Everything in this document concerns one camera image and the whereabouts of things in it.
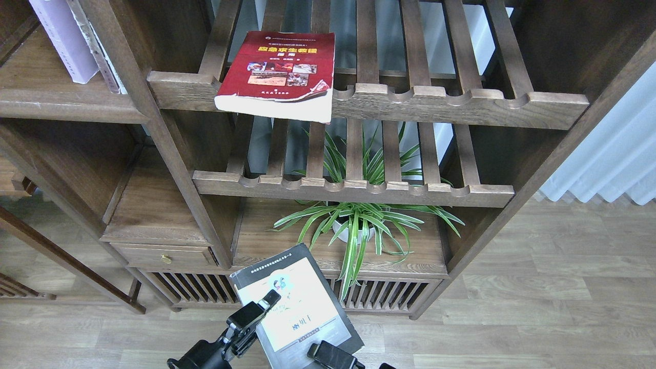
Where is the white plant pot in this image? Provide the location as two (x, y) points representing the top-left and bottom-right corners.
(333, 215), (376, 243)

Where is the white curtain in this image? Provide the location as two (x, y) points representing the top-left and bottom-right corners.
(540, 65), (655, 205)

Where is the dark wooden bookshelf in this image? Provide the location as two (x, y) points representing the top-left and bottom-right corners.
(2, 1), (654, 319)

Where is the worn white standing book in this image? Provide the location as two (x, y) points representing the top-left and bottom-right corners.
(67, 1), (128, 94)

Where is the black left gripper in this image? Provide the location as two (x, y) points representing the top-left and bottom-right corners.
(167, 290), (281, 368)

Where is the wooden chair frame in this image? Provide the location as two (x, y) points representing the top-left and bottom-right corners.
(0, 154), (148, 314)

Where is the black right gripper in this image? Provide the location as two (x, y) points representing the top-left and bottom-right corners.
(307, 340), (396, 369)

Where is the green and black book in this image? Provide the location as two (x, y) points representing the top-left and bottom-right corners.
(231, 243), (364, 368)

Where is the pale purple book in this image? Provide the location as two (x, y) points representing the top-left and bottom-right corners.
(30, 1), (99, 84)

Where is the red cover book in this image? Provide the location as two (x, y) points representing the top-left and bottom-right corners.
(215, 31), (335, 124)

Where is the green spider plant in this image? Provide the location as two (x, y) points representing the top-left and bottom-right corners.
(270, 122), (465, 300)

